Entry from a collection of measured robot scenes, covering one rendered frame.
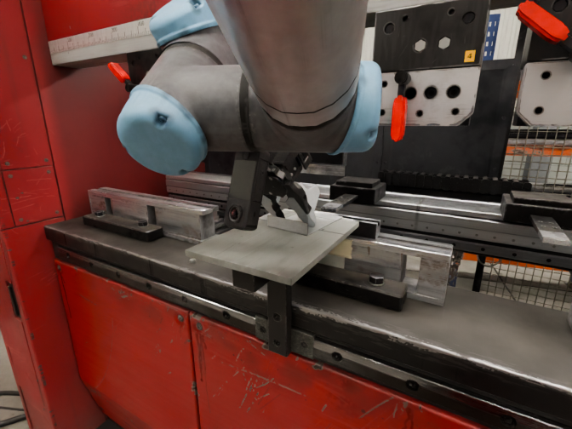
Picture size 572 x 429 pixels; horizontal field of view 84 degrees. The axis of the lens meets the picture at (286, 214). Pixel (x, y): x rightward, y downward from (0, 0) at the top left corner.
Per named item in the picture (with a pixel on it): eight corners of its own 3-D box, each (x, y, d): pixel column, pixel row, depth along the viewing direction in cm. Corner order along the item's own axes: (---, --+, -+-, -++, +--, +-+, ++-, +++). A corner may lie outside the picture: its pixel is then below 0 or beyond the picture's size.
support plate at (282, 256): (185, 255, 47) (184, 249, 47) (277, 213, 69) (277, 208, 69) (291, 286, 39) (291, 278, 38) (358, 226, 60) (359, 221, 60)
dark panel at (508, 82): (205, 184, 149) (198, 82, 136) (208, 183, 150) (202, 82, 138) (490, 220, 94) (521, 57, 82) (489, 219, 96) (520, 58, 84)
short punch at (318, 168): (295, 173, 65) (296, 124, 63) (300, 171, 67) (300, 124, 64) (342, 177, 60) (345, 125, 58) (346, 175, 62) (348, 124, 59)
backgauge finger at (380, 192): (302, 213, 71) (303, 191, 70) (343, 191, 93) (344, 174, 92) (355, 220, 66) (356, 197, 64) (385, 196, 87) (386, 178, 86)
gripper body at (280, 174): (315, 163, 51) (287, 99, 43) (291, 203, 48) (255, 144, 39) (277, 159, 56) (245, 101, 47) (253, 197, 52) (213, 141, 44)
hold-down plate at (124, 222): (83, 225, 98) (82, 215, 97) (100, 220, 103) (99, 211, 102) (147, 243, 84) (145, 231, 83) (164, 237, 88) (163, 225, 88)
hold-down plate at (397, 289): (253, 271, 68) (253, 259, 67) (267, 262, 72) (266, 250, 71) (400, 312, 53) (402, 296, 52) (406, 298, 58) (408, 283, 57)
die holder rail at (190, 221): (92, 218, 105) (87, 190, 103) (109, 214, 110) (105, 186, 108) (204, 246, 81) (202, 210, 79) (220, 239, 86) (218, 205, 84)
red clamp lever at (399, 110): (388, 141, 48) (394, 70, 45) (394, 140, 51) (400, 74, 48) (401, 141, 47) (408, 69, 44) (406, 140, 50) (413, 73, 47)
